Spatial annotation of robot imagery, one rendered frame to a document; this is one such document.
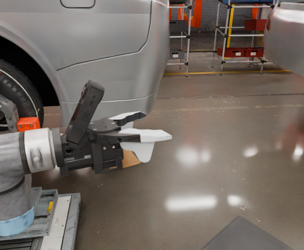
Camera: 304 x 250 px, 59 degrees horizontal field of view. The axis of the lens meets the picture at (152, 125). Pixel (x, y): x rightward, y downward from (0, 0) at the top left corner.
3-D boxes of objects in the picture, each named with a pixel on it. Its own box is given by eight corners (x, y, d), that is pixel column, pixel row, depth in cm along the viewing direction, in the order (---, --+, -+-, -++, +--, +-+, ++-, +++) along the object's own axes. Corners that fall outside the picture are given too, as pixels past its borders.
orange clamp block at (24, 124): (23, 129, 143) (40, 128, 144) (18, 136, 136) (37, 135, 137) (20, 117, 140) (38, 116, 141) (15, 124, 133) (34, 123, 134)
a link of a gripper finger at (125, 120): (136, 132, 64) (109, 146, 57) (134, 108, 62) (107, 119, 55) (146, 134, 63) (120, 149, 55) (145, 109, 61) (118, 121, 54)
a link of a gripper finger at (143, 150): (172, 160, 49) (125, 156, 52) (172, 130, 47) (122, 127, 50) (168, 168, 47) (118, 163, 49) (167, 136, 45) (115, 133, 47)
